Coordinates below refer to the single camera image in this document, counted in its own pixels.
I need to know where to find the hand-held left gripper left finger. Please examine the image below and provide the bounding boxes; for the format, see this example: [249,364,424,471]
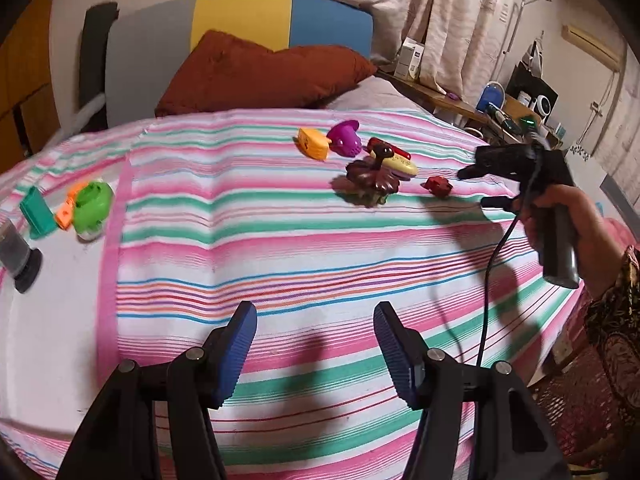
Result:
[55,301,258,480]

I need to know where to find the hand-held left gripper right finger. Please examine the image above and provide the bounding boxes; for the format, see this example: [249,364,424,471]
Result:
[373,302,573,480]

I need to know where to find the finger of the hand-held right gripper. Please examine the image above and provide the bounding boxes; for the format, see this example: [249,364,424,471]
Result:
[457,161,496,181]
[481,196,523,213]

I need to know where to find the small red toy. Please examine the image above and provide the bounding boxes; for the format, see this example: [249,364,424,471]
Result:
[420,176,453,198]

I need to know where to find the yellow oval toy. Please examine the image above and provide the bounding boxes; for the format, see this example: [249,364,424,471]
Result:
[380,152,418,180]

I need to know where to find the glossy red bottle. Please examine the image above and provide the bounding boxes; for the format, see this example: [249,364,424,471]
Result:
[367,137,412,161]

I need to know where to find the brown flower-shaped toy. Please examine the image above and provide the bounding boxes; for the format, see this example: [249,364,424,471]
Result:
[345,157,401,208]

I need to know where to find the purple plastic strainer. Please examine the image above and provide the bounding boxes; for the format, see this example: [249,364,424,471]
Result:
[326,120,362,157]

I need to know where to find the yellow plastic toy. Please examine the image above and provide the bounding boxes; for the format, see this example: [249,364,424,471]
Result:
[298,127,331,162]

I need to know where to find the white tray with pink rim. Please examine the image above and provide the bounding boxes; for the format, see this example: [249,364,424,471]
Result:
[0,157,135,441]

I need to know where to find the green round toy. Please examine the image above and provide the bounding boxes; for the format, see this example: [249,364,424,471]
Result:
[72,180,115,242]

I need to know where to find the orange plastic toy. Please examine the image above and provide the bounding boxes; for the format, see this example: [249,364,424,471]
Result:
[55,182,88,231]

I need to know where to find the grey bottle with black cap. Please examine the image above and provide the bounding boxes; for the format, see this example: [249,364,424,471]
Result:
[0,217,43,294]

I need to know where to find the teal plastic toy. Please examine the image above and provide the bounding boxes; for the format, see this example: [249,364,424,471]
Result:
[20,186,58,240]

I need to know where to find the person's right forearm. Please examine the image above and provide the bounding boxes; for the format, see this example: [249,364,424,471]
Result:
[582,245,640,426]

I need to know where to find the person's right hand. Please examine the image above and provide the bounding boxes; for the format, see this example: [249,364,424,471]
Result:
[522,184,626,301]

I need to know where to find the blue white round appliance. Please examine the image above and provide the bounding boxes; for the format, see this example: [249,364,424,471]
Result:
[475,80,506,113]

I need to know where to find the wooden bedside shelf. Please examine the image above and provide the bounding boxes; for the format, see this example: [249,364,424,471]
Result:
[377,70,546,146]

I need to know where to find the pink green striped tablecloth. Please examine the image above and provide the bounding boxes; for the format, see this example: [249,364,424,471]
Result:
[0,107,586,480]

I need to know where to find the pale pink bedsheet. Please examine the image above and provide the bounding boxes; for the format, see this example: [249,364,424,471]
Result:
[325,75,436,116]

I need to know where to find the white cardboard box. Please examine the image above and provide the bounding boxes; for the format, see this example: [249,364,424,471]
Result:
[397,37,426,81]

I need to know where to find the red patterned rug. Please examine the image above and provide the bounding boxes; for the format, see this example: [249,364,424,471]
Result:
[530,345,640,471]

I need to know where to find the rust red cushion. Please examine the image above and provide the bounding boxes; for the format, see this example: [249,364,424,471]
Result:
[155,30,378,118]

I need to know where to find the grey yellow blue chair back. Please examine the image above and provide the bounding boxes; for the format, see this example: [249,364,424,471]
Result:
[107,0,373,126]

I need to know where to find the wooden wardrobe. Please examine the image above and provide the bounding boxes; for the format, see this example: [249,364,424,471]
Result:
[0,0,61,171]

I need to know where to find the green handled tools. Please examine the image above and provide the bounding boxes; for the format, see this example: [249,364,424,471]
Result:
[487,105,541,136]

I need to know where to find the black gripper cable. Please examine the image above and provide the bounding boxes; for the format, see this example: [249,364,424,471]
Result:
[475,150,543,368]

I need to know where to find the wall air conditioner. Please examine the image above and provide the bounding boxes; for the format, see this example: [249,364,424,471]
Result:
[560,24,623,68]

